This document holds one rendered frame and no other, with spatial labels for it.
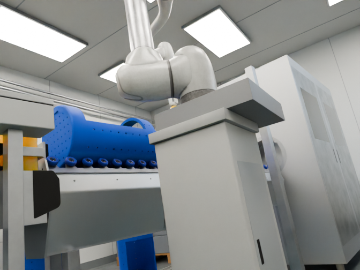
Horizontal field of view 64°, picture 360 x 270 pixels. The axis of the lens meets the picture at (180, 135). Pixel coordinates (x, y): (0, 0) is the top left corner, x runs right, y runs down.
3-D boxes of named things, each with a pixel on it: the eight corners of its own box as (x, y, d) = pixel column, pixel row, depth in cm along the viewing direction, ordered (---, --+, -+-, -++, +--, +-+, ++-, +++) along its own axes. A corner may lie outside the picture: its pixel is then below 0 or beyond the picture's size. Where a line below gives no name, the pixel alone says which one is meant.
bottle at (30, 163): (21, 171, 89) (20, 115, 94) (9, 175, 93) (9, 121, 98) (42, 171, 95) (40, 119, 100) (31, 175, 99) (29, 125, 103)
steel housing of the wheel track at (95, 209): (291, 203, 257) (281, 165, 266) (53, 257, 95) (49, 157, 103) (261, 207, 275) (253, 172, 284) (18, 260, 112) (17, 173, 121)
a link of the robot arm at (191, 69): (222, 86, 109) (211, 36, 115) (175, 92, 107) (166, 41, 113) (214, 102, 125) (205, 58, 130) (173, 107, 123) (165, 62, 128)
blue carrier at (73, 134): (208, 163, 176) (197, 120, 185) (76, 158, 110) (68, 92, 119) (174, 176, 193) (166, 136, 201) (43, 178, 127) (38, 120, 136)
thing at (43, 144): (50, 172, 112) (49, 142, 115) (44, 172, 110) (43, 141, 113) (38, 177, 118) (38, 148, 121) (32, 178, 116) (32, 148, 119)
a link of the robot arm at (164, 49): (174, 67, 198) (155, 69, 197) (171, 47, 202) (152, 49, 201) (175, 58, 188) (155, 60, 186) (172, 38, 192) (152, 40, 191)
